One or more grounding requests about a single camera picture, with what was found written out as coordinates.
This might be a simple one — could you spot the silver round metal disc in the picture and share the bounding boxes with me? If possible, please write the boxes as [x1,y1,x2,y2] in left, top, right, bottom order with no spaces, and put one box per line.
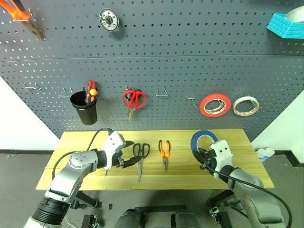
[99,8,121,31]

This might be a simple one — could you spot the red tape roll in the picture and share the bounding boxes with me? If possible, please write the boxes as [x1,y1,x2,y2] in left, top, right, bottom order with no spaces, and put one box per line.
[199,93,232,119]

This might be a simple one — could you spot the wide white roll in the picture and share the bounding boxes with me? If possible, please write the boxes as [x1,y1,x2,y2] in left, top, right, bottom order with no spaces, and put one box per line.
[285,6,304,24]

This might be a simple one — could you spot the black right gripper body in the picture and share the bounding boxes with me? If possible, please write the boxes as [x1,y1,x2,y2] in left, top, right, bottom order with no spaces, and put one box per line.
[199,148,218,171]

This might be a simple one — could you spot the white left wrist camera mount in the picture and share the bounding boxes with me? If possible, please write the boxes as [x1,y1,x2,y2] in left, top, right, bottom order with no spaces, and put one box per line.
[104,131,127,171]

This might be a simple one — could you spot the clear plastic water bottle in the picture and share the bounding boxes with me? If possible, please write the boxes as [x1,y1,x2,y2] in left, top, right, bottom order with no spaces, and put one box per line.
[262,147,275,159]
[256,148,267,163]

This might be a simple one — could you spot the silver wire pegboard hook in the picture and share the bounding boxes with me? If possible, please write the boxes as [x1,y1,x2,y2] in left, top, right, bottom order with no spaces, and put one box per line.
[155,85,169,97]
[186,95,198,110]
[58,87,74,97]
[23,82,41,92]
[125,85,143,95]

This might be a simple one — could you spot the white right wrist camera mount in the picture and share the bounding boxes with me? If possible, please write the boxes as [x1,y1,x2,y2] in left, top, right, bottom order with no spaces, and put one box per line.
[210,140,234,167]

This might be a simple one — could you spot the red handled scissors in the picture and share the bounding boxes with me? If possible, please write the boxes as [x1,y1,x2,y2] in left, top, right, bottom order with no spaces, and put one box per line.
[122,89,148,121]

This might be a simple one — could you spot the dark grey metal pegboard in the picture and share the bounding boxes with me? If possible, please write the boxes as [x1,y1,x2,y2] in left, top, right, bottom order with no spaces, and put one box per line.
[0,0,304,141]

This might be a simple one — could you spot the large orange pliers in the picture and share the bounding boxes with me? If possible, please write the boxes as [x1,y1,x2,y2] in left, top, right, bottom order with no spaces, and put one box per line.
[0,0,46,41]

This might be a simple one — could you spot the cyan brick-patterned box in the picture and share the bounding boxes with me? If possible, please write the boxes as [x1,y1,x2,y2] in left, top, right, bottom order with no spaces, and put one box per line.
[266,13,304,40]

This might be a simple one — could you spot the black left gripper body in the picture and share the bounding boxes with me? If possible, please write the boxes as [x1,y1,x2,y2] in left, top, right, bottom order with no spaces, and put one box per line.
[112,150,126,169]

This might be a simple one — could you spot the blue tape roll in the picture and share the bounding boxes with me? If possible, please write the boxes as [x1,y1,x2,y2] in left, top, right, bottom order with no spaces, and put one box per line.
[190,130,219,152]

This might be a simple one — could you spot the black plastic cup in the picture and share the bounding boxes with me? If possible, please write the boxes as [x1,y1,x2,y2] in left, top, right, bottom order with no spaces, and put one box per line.
[69,91,98,126]

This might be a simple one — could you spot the white tape roll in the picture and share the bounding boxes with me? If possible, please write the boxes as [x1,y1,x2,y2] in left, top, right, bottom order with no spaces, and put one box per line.
[232,95,260,117]

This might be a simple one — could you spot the orange needle-nose pliers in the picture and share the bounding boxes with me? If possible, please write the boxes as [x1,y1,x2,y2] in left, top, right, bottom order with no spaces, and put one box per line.
[158,139,171,173]

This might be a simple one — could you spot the dark grey rounded shape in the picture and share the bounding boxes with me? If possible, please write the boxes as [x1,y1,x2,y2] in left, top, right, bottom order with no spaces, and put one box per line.
[171,211,198,228]
[114,209,145,228]

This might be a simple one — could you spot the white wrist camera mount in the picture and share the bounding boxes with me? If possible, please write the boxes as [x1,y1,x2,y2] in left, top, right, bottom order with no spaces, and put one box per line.
[104,131,127,171]
[210,140,234,167]

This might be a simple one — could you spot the black handled scissors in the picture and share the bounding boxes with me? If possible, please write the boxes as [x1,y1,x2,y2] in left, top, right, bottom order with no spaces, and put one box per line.
[132,142,151,183]

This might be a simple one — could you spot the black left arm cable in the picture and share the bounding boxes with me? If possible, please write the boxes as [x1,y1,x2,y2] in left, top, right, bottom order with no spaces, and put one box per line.
[51,127,114,180]

